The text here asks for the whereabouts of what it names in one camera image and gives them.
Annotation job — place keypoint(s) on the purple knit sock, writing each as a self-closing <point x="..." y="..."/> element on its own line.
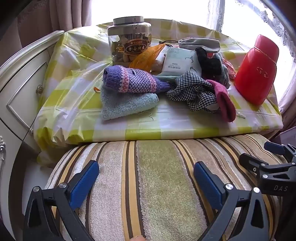
<point x="134" y="80"/>

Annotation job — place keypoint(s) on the yellow green checkered tablecloth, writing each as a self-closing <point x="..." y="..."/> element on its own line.
<point x="161" y="122"/>

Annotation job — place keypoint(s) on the orange mesh bag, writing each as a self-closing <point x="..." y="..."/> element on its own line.
<point x="144" y="58"/>

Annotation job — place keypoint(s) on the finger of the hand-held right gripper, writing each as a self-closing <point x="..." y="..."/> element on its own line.
<point x="274" y="147"/>
<point x="249" y="161"/>

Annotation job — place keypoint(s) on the purple cardboard box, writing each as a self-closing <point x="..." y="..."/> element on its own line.
<point x="289" y="136"/>

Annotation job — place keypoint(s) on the black white checkered cloth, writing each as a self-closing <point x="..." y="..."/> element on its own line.
<point x="192" y="90"/>

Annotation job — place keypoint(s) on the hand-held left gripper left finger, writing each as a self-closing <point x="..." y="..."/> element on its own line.
<point x="84" y="183"/>

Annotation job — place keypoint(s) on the red thermos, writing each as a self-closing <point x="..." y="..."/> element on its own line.
<point x="254" y="74"/>

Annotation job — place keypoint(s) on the white tissue packet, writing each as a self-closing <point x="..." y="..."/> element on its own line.
<point x="178" y="61"/>

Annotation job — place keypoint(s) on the metal cabinet knob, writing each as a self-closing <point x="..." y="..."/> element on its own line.
<point x="39" y="89"/>

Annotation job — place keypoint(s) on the white cabinet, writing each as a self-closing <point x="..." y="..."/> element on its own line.
<point x="20" y="92"/>

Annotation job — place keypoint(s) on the beige drape curtain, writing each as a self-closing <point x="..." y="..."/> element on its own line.
<point x="46" y="14"/>

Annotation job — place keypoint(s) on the light blue towel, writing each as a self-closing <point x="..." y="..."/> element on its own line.
<point x="124" y="104"/>

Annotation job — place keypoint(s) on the maroon knit sock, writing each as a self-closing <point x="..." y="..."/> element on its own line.
<point x="224" y="99"/>

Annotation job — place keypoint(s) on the clear plastic snack jar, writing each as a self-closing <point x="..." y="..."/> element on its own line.
<point x="124" y="39"/>

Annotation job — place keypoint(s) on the striped cushion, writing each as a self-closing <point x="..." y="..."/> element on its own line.
<point x="150" y="185"/>

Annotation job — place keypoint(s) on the pink floral cloth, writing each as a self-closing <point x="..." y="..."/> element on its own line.
<point x="230" y="68"/>

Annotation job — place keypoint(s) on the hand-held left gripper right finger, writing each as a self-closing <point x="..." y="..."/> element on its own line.
<point x="208" y="185"/>

